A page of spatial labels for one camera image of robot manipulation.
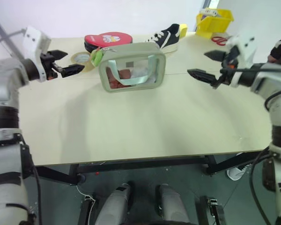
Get red-brown block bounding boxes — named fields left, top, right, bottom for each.
left=106, top=68, right=132, bottom=90

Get white thin floor cable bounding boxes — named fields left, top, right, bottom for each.
left=75, top=184, right=97, bottom=225

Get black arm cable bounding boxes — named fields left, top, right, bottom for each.
left=234, top=62, right=281, bottom=225
left=19, top=133, right=43, bottom=225

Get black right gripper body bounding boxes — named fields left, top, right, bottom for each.
left=219, top=45, right=240, bottom=85

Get silver robot right leg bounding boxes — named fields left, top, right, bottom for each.
left=156, top=184, right=191, bottom=225

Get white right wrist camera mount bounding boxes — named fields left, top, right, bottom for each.
left=226, top=33, right=258, bottom=88

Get grey metal frame pole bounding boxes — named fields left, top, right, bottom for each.
left=0, top=11, right=24, bottom=62

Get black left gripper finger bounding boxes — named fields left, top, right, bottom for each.
left=61, top=64, right=86, bottom=78
left=48, top=49, right=69, bottom=62

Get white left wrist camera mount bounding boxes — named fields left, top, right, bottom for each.
left=22, top=26, right=52, bottom=82

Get transparent green-trimmed pouch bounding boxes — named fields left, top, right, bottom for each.
left=98, top=42, right=167, bottom=94

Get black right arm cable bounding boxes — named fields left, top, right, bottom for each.
left=234, top=62, right=281, bottom=225

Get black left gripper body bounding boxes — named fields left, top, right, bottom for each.
left=40, top=52, right=63, bottom=81

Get white tool in bin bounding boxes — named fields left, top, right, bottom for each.
left=199, top=7, right=222, bottom=17

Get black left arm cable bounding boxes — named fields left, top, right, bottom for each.
left=19, top=133, right=43, bottom=225

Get silver robot left leg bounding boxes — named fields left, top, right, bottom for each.
left=94, top=181, right=132, bottom=225

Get black metal table frame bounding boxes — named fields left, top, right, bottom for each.
left=25, top=152, right=270, bottom=186

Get yellow plastic bin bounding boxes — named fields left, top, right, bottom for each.
left=195, top=8, right=235, bottom=38

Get red handled scissors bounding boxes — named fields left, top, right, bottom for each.
left=211, top=35, right=233, bottom=46

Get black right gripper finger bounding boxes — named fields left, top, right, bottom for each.
left=187, top=68, right=220, bottom=90
left=204, top=50, right=227, bottom=62

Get clear packing tape roll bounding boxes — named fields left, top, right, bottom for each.
left=70, top=51, right=95, bottom=72

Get white shoe on floor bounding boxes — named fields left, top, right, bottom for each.
left=226, top=162, right=253, bottom=181

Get yellow-green plastic piece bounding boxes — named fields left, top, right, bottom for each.
left=178, top=23, right=189, bottom=39

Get black white sneaker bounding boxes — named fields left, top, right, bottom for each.
left=145, top=23, right=182, bottom=53

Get green zipper tag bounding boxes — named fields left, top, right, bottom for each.
left=90, top=48, right=105, bottom=67

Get silver robot leg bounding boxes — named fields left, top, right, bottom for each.
left=156, top=184, right=191, bottom=225
left=94, top=181, right=132, bottom=225

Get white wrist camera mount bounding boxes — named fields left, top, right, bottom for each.
left=226, top=33, right=258, bottom=88
left=22, top=26, right=52, bottom=82

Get black stand foot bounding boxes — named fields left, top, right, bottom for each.
left=198, top=195, right=226, bottom=225
left=78, top=198, right=97, bottom=225

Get red black round case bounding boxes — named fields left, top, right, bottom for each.
left=84, top=32, right=133, bottom=53

